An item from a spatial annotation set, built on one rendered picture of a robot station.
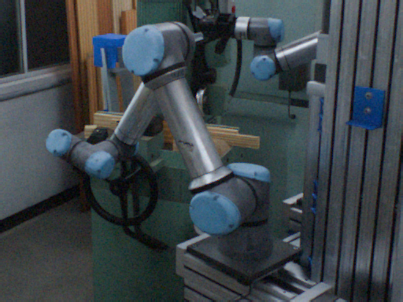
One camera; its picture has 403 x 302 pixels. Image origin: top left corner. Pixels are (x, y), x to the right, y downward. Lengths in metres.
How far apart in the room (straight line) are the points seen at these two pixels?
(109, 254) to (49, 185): 1.54
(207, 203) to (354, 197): 0.38
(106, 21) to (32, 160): 0.98
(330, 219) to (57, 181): 2.58
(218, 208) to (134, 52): 0.42
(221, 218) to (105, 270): 1.13
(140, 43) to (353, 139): 0.57
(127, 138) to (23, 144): 2.00
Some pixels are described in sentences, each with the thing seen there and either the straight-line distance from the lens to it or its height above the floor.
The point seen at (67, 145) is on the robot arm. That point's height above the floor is 1.07.
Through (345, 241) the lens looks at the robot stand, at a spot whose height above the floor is 0.88.
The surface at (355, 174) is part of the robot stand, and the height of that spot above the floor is 1.06.
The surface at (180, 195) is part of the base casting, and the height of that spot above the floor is 0.74.
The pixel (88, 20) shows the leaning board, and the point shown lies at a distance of 3.82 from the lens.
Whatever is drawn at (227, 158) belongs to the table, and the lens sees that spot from 2.24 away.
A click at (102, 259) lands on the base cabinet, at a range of 2.54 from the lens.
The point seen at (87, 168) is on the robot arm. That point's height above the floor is 1.01.
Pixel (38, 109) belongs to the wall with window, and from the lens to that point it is 3.80.
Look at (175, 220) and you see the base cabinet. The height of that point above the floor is 0.64.
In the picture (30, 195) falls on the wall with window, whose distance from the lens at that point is 3.88.
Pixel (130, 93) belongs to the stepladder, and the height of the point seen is 0.85.
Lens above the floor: 1.59
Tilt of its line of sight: 15 degrees down
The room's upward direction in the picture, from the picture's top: straight up
